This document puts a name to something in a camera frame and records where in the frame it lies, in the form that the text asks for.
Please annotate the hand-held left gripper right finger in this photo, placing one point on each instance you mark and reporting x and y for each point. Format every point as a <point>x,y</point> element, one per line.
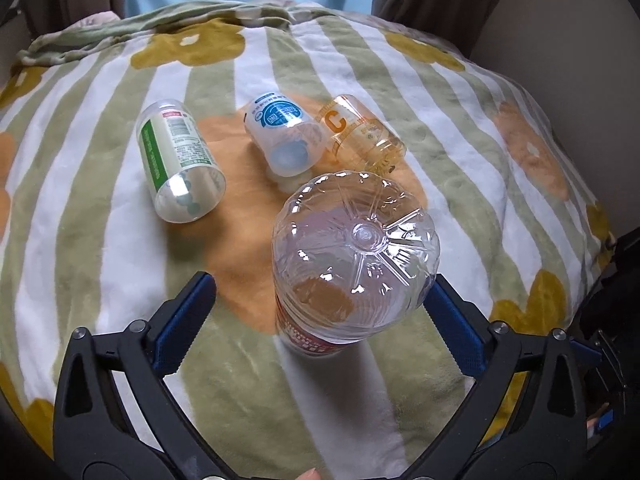
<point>456,331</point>

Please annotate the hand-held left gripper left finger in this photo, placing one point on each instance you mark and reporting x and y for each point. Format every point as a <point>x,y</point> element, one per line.
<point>182,322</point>

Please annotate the clear red label bottle cup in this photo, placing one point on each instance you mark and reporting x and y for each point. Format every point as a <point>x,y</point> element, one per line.
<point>357,255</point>

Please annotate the green label plastic cup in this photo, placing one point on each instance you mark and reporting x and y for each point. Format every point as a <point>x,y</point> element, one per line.
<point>176,160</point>

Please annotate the blue label plastic cup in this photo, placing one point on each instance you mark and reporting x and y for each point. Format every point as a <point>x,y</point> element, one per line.
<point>285,132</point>

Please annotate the orange label plastic cup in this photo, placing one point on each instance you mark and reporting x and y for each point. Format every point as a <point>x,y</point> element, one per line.
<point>356,132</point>

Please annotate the person's left hand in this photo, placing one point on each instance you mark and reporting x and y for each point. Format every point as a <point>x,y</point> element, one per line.
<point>309,475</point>

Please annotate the striped floral blanket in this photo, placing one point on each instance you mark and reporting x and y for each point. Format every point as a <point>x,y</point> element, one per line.
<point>310,67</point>

